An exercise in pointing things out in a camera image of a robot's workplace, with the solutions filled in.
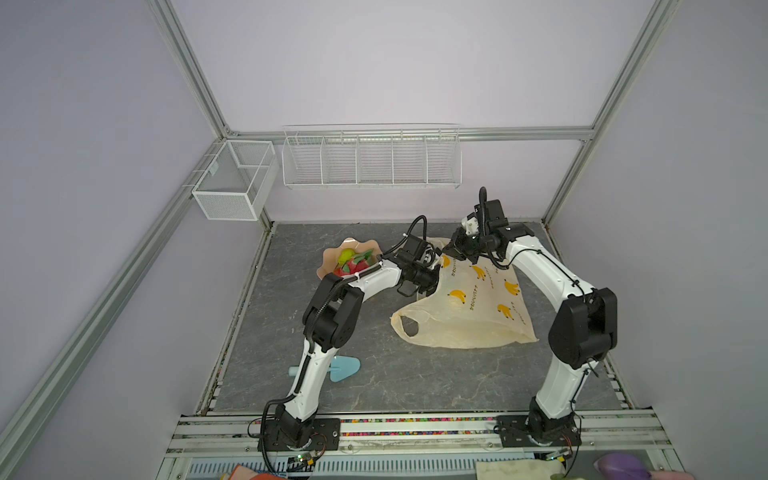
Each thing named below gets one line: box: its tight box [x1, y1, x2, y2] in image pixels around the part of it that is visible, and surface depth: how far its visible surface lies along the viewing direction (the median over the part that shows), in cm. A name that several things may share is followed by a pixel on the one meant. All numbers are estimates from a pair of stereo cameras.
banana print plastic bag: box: [391, 255, 539, 350], surface depth 86 cm
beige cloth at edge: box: [476, 459, 566, 480], surface depth 70 cm
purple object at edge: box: [593, 452, 652, 480], surface depth 71 cm
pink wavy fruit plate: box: [317, 237, 383, 279], surface depth 108 cm
